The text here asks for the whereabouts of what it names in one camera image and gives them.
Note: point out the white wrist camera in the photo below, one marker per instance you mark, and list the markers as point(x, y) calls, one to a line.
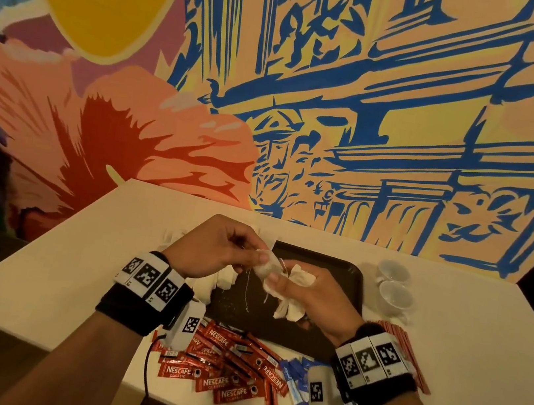
point(186, 326)
point(320, 398)

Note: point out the pile of blue sugar sachets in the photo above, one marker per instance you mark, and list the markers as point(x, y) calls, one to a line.
point(296, 374)

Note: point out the bundle of red stir sticks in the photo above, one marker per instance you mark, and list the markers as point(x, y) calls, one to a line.
point(409, 356)

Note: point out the dark brown tray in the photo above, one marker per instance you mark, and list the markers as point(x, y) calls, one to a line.
point(337, 270)

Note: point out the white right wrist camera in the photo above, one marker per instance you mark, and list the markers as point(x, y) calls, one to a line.
point(320, 398)

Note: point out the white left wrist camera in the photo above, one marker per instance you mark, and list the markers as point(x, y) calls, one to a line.
point(186, 326)

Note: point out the pile of red Nescafe sachets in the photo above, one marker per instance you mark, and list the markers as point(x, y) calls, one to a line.
point(222, 368)

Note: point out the person's right hand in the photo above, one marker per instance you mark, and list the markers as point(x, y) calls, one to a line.
point(327, 304)

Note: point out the white tea bag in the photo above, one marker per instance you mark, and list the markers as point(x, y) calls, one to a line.
point(270, 265)
point(292, 289)

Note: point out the black right wristband with markers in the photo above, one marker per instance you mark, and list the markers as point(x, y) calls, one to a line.
point(374, 371)

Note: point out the person's left hand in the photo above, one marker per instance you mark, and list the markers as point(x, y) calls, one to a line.
point(210, 247)

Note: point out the black wristband with markers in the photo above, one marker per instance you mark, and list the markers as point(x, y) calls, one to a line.
point(143, 294)
point(374, 371)

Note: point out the person's left forearm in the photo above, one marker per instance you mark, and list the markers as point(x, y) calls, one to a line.
point(77, 367)

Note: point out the black left wristband with markers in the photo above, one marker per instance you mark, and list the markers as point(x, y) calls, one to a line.
point(143, 294)

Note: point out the small white cup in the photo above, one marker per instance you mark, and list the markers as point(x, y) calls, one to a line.
point(395, 271)
point(396, 296)

